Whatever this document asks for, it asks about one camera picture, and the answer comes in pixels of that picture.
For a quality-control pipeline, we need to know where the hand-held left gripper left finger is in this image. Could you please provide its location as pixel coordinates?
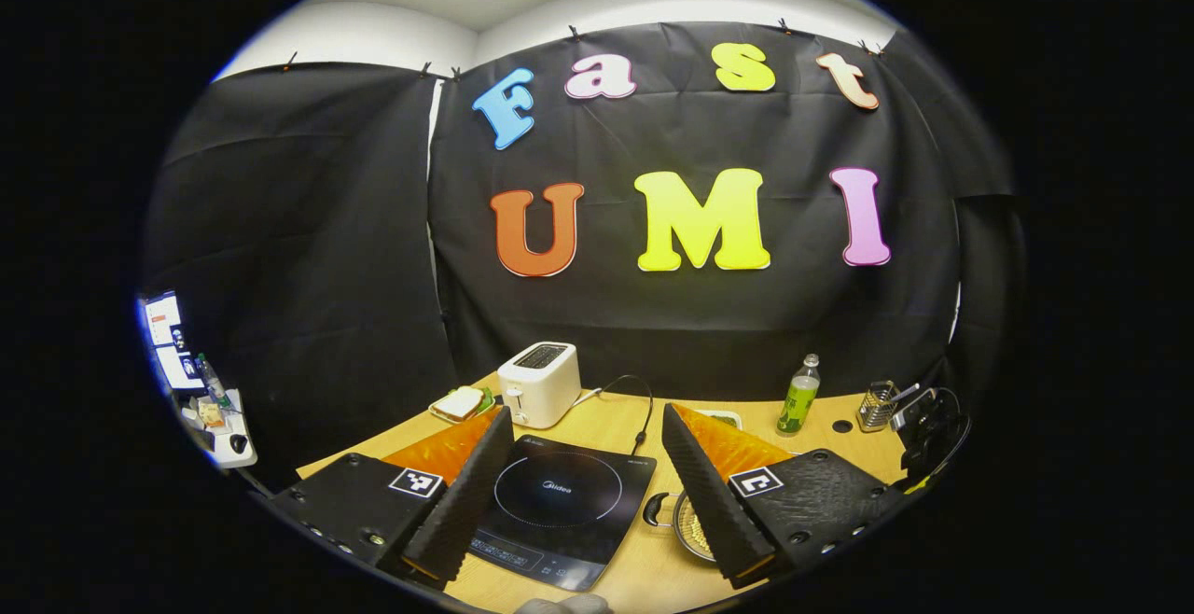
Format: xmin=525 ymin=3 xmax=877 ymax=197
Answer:
xmin=269 ymin=406 xmax=515 ymax=587

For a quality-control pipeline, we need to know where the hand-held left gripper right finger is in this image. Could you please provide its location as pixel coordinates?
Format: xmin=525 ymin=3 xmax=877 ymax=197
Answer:
xmin=662 ymin=403 xmax=908 ymax=592

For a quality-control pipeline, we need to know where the steel pot with black handle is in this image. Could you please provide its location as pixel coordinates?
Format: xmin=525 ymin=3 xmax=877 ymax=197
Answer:
xmin=643 ymin=491 xmax=721 ymax=565

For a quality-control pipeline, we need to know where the black induction cooktop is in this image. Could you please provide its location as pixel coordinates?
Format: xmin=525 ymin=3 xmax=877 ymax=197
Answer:
xmin=466 ymin=435 xmax=658 ymax=593

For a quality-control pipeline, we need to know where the sandwich with lettuce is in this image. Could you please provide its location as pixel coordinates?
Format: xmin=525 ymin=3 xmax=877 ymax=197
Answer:
xmin=434 ymin=387 xmax=486 ymax=421

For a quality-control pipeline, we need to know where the white rectangular plate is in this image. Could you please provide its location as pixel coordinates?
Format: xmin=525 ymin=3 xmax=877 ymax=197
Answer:
xmin=429 ymin=386 xmax=496 ymax=425

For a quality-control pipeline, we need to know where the white toaster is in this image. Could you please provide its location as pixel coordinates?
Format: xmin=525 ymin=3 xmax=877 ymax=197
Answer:
xmin=497 ymin=342 xmax=582 ymax=429

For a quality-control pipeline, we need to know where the green label drink bottle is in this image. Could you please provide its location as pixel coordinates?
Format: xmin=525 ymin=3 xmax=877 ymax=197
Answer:
xmin=777 ymin=354 xmax=822 ymax=437

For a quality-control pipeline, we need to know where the black backdrop cloth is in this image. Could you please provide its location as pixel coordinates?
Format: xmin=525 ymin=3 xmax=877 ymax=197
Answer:
xmin=140 ymin=21 xmax=1027 ymax=494

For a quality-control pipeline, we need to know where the cluttered white side table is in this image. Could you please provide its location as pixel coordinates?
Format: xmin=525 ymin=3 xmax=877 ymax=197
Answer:
xmin=177 ymin=385 xmax=259 ymax=471

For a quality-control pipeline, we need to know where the metal wire basket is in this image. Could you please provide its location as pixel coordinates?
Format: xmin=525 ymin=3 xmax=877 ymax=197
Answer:
xmin=857 ymin=381 xmax=901 ymax=434

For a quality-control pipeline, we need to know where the black power cable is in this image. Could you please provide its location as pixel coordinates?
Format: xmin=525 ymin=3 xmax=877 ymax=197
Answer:
xmin=597 ymin=374 xmax=655 ymax=456

